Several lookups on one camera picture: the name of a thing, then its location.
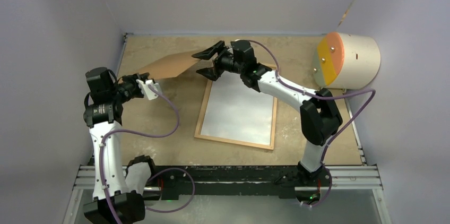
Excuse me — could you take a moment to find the printed photo with white border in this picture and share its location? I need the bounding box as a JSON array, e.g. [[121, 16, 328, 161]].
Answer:
[[200, 71, 275, 147]]

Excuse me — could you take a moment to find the aluminium rail frame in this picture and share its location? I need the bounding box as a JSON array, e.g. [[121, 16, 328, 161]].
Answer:
[[62, 154, 392, 224]]

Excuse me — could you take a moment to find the white cylinder with coloured face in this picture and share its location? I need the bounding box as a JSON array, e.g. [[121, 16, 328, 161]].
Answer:
[[312, 32, 380, 90]]

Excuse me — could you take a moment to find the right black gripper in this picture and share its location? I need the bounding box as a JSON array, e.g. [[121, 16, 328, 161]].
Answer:
[[193, 41, 245, 82]]

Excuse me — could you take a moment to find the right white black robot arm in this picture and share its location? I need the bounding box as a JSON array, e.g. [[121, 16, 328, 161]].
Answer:
[[192, 40, 343, 185]]

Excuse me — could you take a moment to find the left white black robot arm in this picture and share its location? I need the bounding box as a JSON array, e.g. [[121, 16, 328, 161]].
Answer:
[[83, 67, 158, 223]]

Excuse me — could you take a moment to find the light wooden picture frame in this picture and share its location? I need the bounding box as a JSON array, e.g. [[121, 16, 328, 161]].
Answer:
[[194, 63, 279, 151]]

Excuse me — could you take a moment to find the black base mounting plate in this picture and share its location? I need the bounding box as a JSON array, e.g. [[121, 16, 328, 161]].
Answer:
[[146, 165, 332, 202]]

